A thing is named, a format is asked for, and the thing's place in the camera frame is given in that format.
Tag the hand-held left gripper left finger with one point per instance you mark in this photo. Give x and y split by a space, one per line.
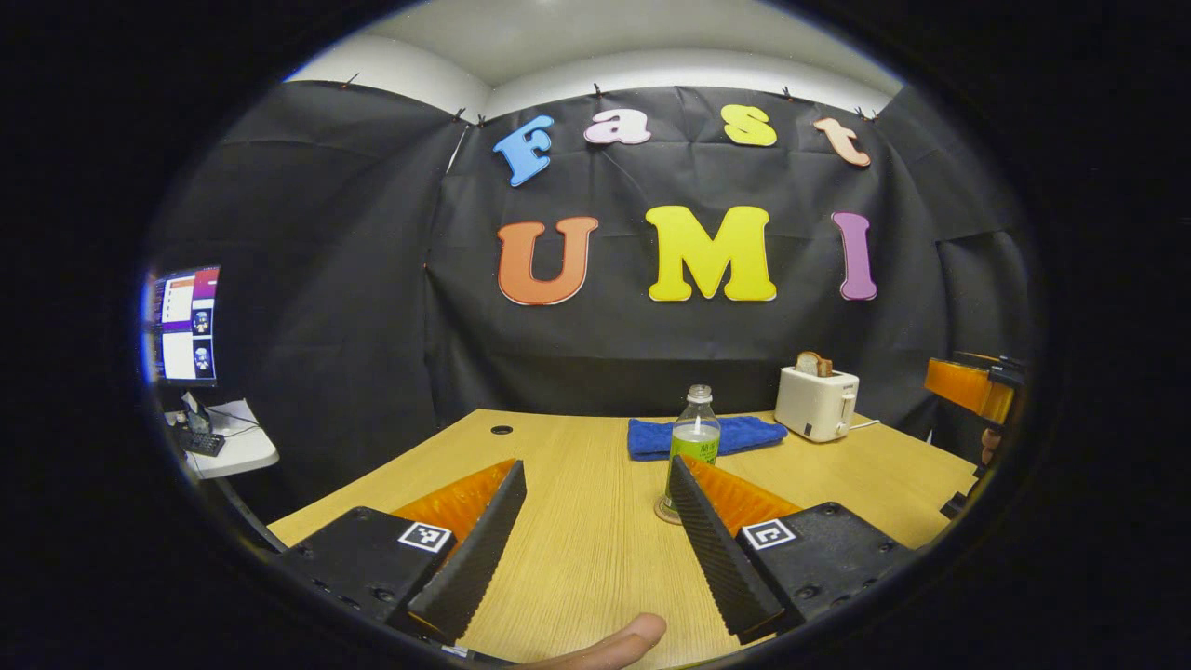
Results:
475 558

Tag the round wooden coaster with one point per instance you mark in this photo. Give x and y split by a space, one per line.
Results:
664 512

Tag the black keyboard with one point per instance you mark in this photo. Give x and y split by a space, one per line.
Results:
200 442

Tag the white side desk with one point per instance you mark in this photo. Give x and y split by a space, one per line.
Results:
242 451

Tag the small black desk stand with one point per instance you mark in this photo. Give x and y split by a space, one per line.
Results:
196 411

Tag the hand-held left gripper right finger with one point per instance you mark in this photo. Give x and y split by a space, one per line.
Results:
712 558

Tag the clear green-label water bottle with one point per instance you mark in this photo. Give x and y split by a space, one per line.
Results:
696 437

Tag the bread slice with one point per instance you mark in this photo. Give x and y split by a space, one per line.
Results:
812 364

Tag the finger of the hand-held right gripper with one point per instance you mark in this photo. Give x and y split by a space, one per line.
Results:
968 389

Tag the black backdrop cloth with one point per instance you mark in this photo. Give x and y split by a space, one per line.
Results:
651 354

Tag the white toaster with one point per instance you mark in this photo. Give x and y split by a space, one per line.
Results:
814 405

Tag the computer monitor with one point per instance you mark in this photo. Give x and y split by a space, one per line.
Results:
186 326

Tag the blue towel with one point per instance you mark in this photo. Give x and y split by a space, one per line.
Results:
754 435

